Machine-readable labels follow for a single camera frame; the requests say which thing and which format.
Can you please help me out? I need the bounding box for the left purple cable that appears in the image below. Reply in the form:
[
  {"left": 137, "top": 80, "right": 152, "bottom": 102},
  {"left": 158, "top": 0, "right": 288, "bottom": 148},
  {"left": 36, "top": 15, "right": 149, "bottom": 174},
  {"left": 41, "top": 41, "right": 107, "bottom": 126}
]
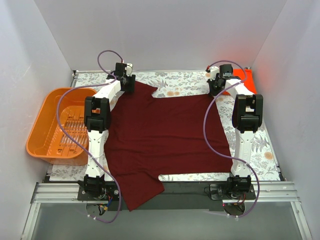
[{"left": 56, "top": 49, "right": 126, "bottom": 224}]

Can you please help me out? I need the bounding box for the orange plastic basket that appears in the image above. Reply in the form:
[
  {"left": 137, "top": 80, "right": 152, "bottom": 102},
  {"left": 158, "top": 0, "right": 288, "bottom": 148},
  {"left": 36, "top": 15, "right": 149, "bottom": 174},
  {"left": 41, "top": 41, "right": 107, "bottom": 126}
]
[{"left": 26, "top": 87, "right": 97, "bottom": 166}]

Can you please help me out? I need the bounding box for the purple cable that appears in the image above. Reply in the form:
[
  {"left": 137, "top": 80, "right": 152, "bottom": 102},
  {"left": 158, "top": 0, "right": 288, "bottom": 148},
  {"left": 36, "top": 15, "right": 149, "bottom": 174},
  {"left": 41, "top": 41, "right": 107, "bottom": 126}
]
[
  {"left": 56, "top": 49, "right": 126, "bottom": 224},
  {"left": 202, "top": 59, "right": 261, "bottom": 219}
]

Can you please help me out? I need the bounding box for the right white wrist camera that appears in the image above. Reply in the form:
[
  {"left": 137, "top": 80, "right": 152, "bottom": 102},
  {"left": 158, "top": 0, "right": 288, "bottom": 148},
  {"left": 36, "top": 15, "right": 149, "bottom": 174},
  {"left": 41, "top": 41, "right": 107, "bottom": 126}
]
[{"left": 205, "top": 66, "right": 220, "bottom": 80}]

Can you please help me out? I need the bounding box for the folded orange t shirt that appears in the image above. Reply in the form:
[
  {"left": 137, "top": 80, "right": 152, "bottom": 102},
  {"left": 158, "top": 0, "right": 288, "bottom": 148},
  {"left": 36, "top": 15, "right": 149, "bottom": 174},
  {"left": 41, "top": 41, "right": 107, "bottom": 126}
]
[{"left": 223, "top": 69, "right": 257, "bottom": 99}]

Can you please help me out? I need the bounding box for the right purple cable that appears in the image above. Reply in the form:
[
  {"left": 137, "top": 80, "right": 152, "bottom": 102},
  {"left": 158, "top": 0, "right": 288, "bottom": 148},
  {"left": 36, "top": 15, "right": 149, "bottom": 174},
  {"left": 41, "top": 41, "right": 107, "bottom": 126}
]
[{"left": 202, "top": 59, "right": 261, "bottom": 219}]

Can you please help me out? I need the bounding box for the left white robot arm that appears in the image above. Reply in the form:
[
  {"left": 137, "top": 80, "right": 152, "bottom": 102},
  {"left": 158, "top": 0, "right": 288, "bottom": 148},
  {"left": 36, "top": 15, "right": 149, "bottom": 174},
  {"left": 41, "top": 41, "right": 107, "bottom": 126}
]
[{"left": 78, "top": 62, "right": 136, "bottom": 200}]

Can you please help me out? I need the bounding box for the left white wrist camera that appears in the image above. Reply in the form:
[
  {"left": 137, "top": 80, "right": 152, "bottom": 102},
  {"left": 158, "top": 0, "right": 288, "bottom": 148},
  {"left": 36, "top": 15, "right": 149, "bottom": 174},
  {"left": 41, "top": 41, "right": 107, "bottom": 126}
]
[{"left": 125, "top": 63, "right": 133, "bottom": 77}]

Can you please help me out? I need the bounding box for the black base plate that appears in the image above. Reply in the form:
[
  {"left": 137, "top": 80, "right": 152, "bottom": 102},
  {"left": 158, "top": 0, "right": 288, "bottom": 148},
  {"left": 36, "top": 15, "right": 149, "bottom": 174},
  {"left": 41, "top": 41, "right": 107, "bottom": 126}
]
[{"left": 77, "top": 181, "right": 257, "bottom": 211}]

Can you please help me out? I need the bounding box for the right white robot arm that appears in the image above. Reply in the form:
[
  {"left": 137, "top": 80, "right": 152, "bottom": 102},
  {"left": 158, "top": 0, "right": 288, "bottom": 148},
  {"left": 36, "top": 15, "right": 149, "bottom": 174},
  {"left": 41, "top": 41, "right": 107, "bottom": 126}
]
[{"left": 206, "top": 64, "right": 264, "bottom": 199}]

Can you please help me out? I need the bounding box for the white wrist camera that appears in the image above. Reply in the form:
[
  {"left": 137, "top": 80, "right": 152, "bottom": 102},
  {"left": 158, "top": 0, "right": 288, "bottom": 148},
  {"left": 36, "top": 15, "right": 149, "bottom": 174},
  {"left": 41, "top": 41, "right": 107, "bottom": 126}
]
[
  {"left": 125, "top": 63, "right": 133, "bottom": 77},
  {"left": 205, "top": 66, "right": 220, "bottom": 80}
]

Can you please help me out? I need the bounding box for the maroon t shirt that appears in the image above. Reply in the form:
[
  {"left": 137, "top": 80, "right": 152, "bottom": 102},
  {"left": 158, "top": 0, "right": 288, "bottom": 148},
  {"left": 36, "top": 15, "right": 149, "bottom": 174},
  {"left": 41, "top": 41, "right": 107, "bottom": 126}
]
[{"left": 104, "top": 82, "right": 232, "bottom": 211}]

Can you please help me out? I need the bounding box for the aluminium frame rail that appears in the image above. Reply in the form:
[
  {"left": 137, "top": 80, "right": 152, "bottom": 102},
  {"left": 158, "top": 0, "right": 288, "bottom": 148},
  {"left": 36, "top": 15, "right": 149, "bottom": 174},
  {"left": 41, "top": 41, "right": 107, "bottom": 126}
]
[{"left": 31, "top": 181, "right": 300, "bottom": 204}]

